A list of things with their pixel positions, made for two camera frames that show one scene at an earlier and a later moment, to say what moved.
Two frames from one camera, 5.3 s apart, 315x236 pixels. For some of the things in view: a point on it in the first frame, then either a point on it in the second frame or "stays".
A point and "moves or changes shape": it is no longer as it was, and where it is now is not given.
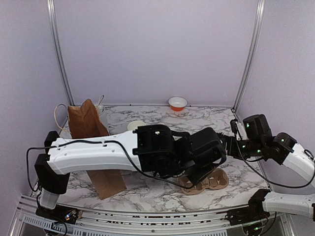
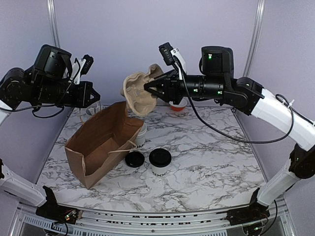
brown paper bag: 85,122 moves or changes shape
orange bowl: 177,103 stays
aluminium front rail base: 26,221 stays
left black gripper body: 190,172 -> 78,99
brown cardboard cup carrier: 217,179 -> 141,101
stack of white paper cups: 133,125 moves or changes shape
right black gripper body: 241,152 -> 176,95
